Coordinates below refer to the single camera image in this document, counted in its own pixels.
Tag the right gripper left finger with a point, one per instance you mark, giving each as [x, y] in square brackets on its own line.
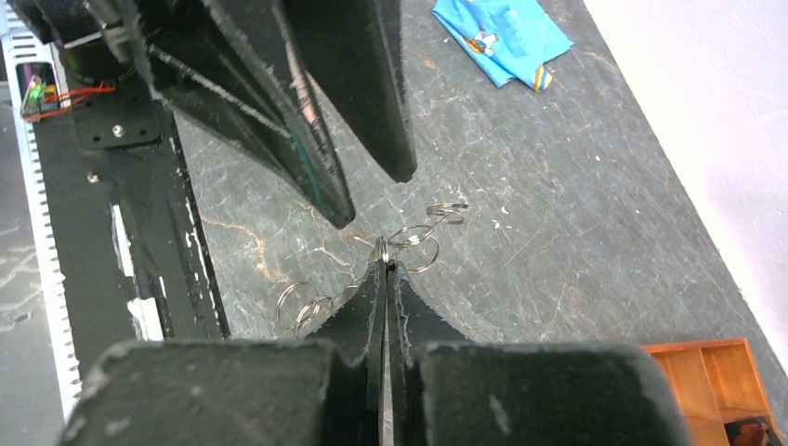
[168, 393]

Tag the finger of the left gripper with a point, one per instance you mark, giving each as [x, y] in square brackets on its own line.
[353, 50]
[233, 67]

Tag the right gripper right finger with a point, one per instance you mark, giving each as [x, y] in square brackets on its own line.
[523, 394]

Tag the blue patterned cloth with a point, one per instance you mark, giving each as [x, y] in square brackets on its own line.
[509, 40]

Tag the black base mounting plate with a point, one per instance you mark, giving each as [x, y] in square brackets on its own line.
[121, 247]

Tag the orange compartment tray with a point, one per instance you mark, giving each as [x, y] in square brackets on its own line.
[719, 391]

